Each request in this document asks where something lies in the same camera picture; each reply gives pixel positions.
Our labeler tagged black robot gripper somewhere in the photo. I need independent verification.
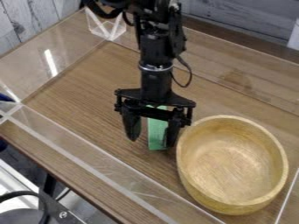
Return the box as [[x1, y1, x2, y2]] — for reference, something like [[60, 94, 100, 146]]
[[115, 63, 196, 148]]

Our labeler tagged green rectangular block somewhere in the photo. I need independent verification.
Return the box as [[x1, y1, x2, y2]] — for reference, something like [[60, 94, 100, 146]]
[[145, 104, 171, 151]]

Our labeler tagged light wooden bowl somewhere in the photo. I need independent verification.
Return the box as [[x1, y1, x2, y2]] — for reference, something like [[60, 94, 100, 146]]
[[176, 115, 288, 215]]

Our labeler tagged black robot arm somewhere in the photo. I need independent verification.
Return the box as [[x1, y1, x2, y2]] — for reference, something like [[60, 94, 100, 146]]
[[81, 0, 196, 147]]

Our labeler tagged black table leg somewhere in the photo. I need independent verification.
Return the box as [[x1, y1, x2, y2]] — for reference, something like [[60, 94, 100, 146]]
[[43, 174, 57, 197]]

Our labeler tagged clear acrylic enclosure wall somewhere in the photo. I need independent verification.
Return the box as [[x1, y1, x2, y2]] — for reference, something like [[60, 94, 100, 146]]
[[0, 11, 299, 224]]

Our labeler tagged clear acrylic corner bracket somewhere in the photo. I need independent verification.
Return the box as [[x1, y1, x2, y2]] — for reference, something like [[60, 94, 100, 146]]
[[85, 8, 127, 41]]

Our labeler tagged black metal clamp bracket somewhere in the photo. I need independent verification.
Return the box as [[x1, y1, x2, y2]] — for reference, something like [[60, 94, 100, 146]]
[[40, 192, 87, 224]]

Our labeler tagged black cable loop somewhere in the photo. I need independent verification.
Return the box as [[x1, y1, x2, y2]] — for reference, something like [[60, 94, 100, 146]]
[[0, 190, 53, 224]]

